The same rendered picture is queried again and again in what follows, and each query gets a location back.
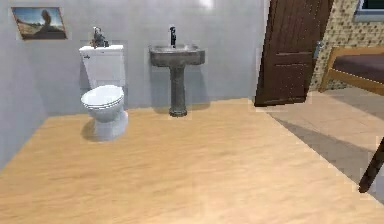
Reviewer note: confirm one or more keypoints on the framed landscape picture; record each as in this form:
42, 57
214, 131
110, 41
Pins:
40, 23

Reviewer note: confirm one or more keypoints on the small grey statuette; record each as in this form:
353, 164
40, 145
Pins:
98, 38

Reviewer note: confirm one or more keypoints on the window with grey frame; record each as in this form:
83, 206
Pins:
370, 10

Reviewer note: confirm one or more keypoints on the white toilet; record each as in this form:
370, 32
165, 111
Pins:
104, 96

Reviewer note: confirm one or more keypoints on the grey pedestal sink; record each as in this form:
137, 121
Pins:
177, 66

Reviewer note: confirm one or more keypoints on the dark brown room door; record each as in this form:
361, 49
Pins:
290, 53

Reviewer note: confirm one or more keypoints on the dark brown furniture leg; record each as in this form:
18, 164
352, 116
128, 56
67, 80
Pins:
371, 168

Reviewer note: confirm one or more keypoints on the wooden bed with dark mattress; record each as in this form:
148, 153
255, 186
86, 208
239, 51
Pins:
358, 68

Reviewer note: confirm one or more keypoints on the black faucet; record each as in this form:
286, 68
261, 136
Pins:
172, 36

